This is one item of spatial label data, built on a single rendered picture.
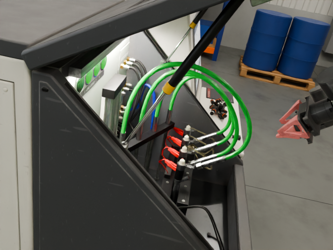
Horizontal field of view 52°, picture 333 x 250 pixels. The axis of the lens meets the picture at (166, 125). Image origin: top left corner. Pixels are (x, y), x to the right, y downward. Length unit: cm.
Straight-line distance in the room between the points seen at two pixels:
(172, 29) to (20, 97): 73
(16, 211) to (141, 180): 32
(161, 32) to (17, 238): 83
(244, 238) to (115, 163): 56
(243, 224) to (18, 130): 75
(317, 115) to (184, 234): 44
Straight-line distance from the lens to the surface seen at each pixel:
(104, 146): 69
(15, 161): 80
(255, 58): 586
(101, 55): 85
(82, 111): 67
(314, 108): 94
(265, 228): 272
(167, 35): 131
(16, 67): 70
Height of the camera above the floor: 170
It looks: 27 degrees down
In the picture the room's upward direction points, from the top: 11 degrees clockwise
